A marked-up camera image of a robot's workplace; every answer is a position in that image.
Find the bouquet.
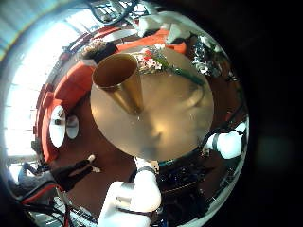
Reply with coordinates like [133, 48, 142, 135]
[134, 44, 206, 87]

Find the gold cone vase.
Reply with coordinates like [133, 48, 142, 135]
[92, 53, 145, 115]

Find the white cushion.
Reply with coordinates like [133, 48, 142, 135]
[136, 12, 173, 37]
[165, 23, 192, 44]

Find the dark planter with dried plants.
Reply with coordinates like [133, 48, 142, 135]
[80, 39, 118, 65]

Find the small white round side table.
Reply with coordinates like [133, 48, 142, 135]
[65, 114, 80, 140]

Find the large white round side table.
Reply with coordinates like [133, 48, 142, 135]
[48, 105, 67, 148]

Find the black cable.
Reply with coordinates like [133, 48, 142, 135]
[22, 202, 77, 227]
[84, 0, 140, 27]

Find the red cable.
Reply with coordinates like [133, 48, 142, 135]
[20, 183, 72, 227]

